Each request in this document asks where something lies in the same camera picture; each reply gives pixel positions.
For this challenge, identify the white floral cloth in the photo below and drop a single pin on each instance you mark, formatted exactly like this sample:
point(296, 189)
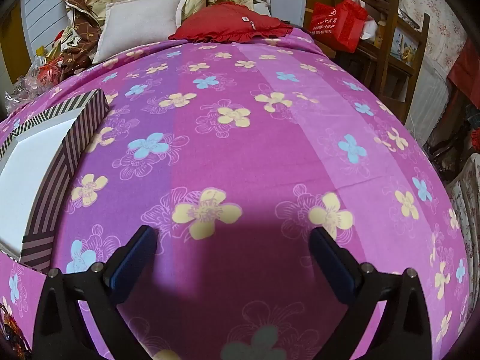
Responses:
point(465, 202)

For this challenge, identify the wooden chair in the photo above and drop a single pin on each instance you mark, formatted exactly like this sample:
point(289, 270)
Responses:
point(386, 45)

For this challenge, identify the brown patterned quilt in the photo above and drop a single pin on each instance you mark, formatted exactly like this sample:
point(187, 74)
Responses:
point(75, 26)

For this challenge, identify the pink floral bedsheet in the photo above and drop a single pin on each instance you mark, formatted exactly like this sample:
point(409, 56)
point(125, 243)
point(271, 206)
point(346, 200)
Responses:
point(225, 157)

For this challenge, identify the striped white box lid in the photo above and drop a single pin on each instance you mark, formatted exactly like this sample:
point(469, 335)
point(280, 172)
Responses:
point(56, 180)

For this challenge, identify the red shopping bag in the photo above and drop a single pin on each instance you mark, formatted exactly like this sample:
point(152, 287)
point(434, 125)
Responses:
point(337, 22)

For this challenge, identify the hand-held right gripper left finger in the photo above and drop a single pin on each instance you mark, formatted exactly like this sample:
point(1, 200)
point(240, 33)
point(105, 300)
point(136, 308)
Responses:
point(135, 254)

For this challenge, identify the red ruffled cushion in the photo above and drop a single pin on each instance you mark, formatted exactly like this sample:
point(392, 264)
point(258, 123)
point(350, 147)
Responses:
point(225, 22)

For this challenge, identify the pink floral curtain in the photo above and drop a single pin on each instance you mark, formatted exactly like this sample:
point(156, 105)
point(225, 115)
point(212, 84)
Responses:
point(431, 15)

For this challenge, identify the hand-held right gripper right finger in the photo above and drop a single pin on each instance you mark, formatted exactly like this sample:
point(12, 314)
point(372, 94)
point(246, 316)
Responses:
point(330, 258)

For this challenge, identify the white pillow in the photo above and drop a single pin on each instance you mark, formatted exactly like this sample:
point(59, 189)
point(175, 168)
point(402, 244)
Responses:
point(138, 22)

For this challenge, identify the clear plastic bags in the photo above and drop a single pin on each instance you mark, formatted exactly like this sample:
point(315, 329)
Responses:
point(33, 78)

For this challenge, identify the red cloth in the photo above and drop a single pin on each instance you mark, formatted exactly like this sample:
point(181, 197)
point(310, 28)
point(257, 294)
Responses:
point(465, 71)

